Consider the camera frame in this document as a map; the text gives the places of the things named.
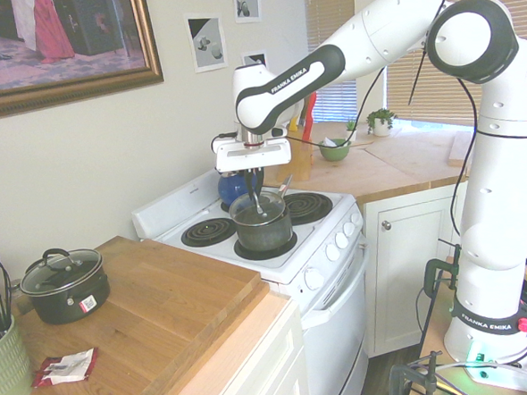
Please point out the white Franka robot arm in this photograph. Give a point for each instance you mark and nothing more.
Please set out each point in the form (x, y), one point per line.
(505, 191)

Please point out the silver cabinet knob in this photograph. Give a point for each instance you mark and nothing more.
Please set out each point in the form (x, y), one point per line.
(386, 225)

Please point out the plant in white pot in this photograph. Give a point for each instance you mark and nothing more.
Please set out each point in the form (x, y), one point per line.
(380, 123)

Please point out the black cooking pot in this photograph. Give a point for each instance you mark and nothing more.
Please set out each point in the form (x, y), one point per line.
(73, 305)

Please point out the wide wooden window blind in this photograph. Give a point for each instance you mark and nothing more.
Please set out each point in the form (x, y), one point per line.
(436, 93)

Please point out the green table clamp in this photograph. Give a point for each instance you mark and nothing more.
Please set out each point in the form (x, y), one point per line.
(433, 272)

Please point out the grey photo print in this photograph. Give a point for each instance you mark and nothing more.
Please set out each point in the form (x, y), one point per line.
(247, 1)
(255, 58)
(205, 42)

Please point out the round glass pot lid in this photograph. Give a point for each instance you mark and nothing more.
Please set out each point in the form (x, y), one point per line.
(273, 206)

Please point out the wooden knife block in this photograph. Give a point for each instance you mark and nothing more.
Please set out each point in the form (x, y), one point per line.
(301, 164)

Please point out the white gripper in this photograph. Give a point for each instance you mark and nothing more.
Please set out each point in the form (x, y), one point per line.
(252, 158)

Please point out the white cabinet with knob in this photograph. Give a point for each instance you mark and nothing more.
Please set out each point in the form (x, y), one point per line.
(407, 287)

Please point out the white electric stove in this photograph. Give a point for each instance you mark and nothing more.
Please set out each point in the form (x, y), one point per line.
(334, 336)

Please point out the white drawer cabinet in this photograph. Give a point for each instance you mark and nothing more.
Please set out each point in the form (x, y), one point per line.
(265, 367)

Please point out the green ceramic bowl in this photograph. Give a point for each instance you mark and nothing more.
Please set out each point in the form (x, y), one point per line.
(334, 154)

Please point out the dark green saucepan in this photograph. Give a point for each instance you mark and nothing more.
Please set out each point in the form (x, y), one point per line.
(266, 237)

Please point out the narrow wooden window blind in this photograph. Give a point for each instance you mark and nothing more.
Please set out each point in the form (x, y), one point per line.
(327, 1)

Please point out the thick wooden butcher block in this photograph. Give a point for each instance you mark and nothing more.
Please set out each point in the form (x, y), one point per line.
(163, 311)

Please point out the white stove knob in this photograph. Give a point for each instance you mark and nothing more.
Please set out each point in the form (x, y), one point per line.
(332, 252)
(314, 278)
(341, 239)
(349, 229)
(357, 217)

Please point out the large black coil burner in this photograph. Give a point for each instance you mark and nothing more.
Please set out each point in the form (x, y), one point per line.
(309, 206)

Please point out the small potted plant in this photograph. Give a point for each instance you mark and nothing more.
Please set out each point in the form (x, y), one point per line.
(352, 129)

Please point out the green ribbed utensil holder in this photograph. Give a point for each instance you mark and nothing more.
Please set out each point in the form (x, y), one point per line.
(5, 370)

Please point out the light wooden cutting board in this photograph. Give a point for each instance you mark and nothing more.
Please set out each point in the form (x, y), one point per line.
(459, 149)

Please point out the white cloth in bowl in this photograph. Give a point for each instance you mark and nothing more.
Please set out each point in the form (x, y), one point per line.
(331, 142)

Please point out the black table clamp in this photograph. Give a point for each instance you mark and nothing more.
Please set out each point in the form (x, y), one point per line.
(406, 379)

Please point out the gold framed painting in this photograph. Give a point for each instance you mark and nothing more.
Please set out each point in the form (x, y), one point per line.
(57, 40)

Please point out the red white packet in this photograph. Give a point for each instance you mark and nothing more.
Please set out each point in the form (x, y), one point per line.
(63, 368)

